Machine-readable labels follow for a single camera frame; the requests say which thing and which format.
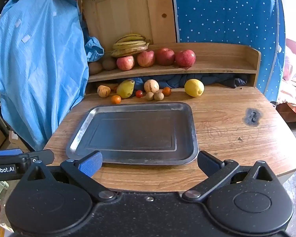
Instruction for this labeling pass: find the light blue garment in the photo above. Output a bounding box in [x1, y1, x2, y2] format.
[0, 0, 104, 150]

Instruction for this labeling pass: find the brown longan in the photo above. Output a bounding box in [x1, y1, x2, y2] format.
[145, 92, 155, 101]
[154, 91, 165, 101]

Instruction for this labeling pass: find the kiwi right brown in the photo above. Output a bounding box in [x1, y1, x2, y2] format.
[102, 57, 117, 71]

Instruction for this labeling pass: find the dark blue quilted cloth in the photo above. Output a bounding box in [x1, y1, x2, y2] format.
[132, 73, 249, 90]

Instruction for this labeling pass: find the banana bunch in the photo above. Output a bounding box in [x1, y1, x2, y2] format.
[111, 34, 150, 58]

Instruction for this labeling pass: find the kiwi left brown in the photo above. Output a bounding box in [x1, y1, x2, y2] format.
[88, 62, 103, 75]

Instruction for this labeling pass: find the small beige speckled fruit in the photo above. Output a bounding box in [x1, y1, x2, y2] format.
[97, 85, 111, 98]

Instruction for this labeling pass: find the round beige speckled melon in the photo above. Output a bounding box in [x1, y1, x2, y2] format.
[144, 79, 159, 93]

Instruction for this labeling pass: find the blue starry fabric wardrobe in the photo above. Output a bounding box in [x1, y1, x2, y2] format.
[174, 0, 286, 102]

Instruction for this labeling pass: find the metal baking tray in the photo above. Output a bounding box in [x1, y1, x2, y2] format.
[66, 102, 199, 165]

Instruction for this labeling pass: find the wooden desk shelf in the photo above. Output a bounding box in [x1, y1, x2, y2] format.
[89, 41, 261, 93]

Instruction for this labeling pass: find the pale red apple leftmost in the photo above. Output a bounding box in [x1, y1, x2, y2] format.
[116, 55, 135, 71]

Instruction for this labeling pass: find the pink floral bedding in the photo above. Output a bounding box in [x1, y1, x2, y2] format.
[276, 39, 296, 113]

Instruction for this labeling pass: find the kiwi brown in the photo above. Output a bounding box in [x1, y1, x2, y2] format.
[102, 57, 117, 71]
[88, 62, 103, 75]

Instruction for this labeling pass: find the yellow lemon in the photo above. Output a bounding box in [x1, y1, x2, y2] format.
[184, 79, 205, 97]

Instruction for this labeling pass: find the red cherry tomato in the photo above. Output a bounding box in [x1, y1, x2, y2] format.
[136, 90, 144, 98]

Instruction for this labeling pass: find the red apple rightmost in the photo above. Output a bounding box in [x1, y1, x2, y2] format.
[175, 49, 196, 68]

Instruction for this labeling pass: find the yellow green mango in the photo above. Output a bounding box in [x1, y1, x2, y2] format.
[116, 79, 135, 99]

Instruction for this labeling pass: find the small orange tangerine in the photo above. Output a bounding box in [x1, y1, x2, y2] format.
[111, 95, 122, 105]
[162, 87, 171, 96]

